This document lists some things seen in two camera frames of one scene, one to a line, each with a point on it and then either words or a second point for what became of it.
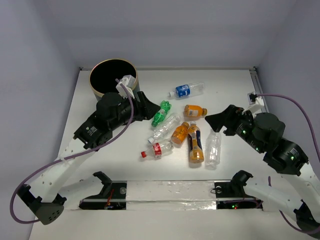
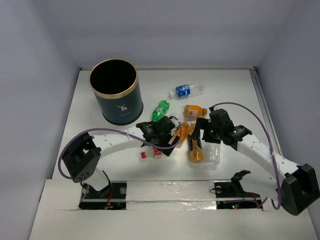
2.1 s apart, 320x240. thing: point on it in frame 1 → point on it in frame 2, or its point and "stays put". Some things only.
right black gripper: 228,117 → 201,123
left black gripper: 139,105 → 167,141
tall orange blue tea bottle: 196,155 stays put
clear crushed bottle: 213,152 stays put
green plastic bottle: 164,108 stays put
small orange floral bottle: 180,133 stays put
